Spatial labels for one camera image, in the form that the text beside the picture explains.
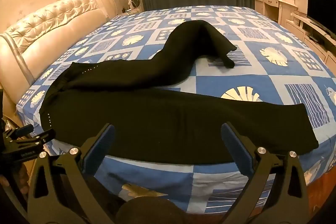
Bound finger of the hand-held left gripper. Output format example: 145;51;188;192
4;129;56;152
14;126;34;137

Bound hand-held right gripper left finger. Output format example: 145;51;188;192
28;123;116;224

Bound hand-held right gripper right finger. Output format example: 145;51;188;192
221;122;311;224

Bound black pants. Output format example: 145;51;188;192
39;20;320;165

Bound blue patterned bed sheet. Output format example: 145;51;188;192
16;5;336;214

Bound cream tufted headboard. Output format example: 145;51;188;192
0;0;117;121

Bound white television cabinet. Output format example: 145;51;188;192
286;13;336;65

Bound white dressing table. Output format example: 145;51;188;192
253;0;299;25

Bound black flat television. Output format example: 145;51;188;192
307;0;336;40

